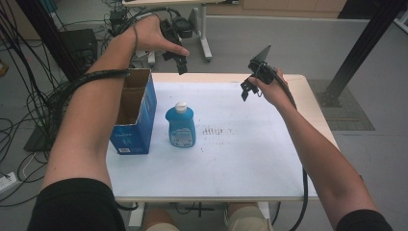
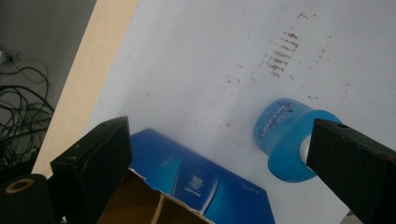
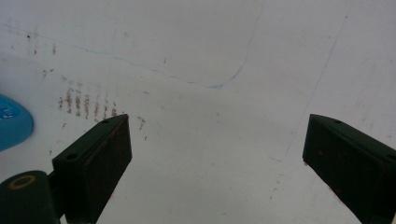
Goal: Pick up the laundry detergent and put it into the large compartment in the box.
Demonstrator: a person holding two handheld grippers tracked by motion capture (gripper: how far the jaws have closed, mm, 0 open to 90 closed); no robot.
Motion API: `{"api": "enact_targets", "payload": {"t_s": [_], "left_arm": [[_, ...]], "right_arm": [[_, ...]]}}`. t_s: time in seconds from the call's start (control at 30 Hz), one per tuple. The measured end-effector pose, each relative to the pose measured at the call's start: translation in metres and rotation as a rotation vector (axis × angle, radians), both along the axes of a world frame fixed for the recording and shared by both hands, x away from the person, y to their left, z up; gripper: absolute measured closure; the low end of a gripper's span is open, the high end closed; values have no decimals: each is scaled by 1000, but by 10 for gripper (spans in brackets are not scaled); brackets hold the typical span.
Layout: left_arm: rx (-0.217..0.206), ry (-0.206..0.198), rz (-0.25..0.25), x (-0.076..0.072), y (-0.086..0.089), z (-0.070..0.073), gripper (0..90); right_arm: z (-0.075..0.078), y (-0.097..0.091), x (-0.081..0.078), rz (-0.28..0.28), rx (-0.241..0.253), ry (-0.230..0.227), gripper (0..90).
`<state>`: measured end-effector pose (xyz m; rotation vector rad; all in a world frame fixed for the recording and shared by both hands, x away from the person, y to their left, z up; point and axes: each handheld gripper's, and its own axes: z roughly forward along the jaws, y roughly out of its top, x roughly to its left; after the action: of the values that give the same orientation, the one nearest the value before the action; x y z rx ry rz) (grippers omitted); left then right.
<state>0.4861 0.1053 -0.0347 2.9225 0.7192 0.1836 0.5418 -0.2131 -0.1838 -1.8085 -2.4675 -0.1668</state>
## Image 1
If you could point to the person's right hand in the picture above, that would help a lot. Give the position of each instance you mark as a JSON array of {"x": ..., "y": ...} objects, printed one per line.
[{"x": 277, "y": 93}]

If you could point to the blue detergent bottle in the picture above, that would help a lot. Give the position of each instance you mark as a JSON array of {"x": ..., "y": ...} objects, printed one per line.
[{"x": 181, "y": 128}]

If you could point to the white table mat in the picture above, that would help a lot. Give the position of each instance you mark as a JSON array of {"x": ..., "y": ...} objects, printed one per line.
[{"x": 240, "y": 160}]

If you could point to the person's right black sleeve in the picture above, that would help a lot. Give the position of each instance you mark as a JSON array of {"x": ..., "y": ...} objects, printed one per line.
[{"x": 364, "y": 223}]

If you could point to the black box on floor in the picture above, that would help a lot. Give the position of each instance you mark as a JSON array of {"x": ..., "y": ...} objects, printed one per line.
[{"x": 80, "y": 45}]

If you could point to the person's left leg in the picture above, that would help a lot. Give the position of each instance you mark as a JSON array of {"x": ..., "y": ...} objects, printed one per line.
[{"x": 160, "y": 221}]

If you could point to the black metal stand post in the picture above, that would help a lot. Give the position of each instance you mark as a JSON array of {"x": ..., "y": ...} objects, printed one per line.
[{"x": 48, "y": 35}]

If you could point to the blue cardboard box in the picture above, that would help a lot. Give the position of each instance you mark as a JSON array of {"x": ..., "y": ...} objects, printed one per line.
[{"x": 141, "y": 128}]

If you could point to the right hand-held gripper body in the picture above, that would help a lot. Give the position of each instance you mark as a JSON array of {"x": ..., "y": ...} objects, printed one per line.
[{"x": 262, "y": 70}]

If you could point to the person's left hand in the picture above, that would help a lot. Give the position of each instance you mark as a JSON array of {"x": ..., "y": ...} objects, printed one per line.
[{"x": 150, "y": 37}]

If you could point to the white table leg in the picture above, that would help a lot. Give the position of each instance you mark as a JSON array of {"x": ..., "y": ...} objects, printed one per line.
[
  {"x": 264, "y": 208},
  {"x": 137, "y": 218}
]

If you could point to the white power strip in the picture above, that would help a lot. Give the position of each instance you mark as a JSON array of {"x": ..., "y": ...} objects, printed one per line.
[{"x": 6, "y": 183}]

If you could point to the black slanted metal post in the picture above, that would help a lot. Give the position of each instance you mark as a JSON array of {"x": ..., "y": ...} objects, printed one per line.
[{"x": 362, "y": 45}]

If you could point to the wooden cabinet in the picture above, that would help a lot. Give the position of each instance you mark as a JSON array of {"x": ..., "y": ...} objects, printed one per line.
[{"x": 288, "y": 6}]

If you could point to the person's left black sleeve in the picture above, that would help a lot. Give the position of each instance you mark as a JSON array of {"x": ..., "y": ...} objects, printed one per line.
[{"x": 77, "y": 208}]

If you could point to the grey floor mat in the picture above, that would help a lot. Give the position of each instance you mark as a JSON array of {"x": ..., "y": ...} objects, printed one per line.
[{"x": 349, "y": 118}]

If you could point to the black electronic device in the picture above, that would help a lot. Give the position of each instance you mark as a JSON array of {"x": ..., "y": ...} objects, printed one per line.
[{"x": 117, "y": 16}]

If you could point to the black stand base plate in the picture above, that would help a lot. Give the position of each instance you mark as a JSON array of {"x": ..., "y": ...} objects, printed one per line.
[{"x": 38, "y": 141}]

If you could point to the white background desk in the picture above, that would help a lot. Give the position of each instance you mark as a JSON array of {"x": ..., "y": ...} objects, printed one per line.
[{"x": 204, "y": 35}]

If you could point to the person's black sleeve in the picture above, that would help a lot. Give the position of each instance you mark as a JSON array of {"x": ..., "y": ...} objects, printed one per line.
[
  {"x": 364, "y": 223},
  {"x": 77, "y": 208}
]

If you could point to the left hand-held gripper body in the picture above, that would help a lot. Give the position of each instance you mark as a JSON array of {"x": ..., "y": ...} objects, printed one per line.
[{"x": 179, "y": 27}]

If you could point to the small brown box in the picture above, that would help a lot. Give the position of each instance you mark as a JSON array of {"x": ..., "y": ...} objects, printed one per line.
[{"x": 3, "y": 68}]

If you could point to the person's leg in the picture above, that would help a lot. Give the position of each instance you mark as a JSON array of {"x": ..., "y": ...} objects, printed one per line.
[
  {"x": 248, "y": 219},
  {"x": 160, "y": 221}
]

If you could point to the person's right leg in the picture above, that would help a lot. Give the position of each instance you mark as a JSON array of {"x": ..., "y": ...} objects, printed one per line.
[{"x": 248, "y": 219}]

